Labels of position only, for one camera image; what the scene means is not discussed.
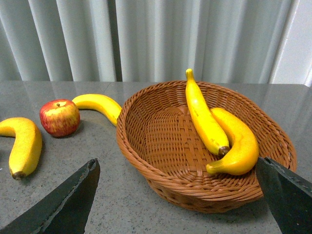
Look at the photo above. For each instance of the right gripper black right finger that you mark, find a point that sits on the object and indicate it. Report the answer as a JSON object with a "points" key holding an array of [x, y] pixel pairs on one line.
{"points": [[288, 195]]}

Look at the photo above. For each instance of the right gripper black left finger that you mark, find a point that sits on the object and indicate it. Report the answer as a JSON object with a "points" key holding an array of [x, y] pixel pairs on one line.
{"points": [[63, 211]]}

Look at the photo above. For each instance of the red yellow apple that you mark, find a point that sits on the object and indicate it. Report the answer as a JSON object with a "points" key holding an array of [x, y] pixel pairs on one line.
{"points": [[60, 117]]}

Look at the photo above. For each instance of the curved yellow banana in basket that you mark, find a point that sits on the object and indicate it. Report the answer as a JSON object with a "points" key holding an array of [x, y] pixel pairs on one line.
{"points": [[244, 151]]}

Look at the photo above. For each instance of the straight yellow banana in basket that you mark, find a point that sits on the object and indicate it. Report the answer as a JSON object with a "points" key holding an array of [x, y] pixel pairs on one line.
{"points": [[210, 132]]}

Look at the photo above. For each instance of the yellow banana behind basket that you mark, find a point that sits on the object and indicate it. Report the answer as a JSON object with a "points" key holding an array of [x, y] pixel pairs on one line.
{"points": [[101, 103]]}

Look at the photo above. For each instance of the brown wicker basket with bananas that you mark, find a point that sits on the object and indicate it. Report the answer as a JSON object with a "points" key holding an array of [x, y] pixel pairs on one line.
{"points": [[156, 134]]}

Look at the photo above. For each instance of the grey pleated curtain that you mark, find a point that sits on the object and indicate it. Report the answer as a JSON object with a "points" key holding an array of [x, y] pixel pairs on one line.
{"points": [[225, 41]]}

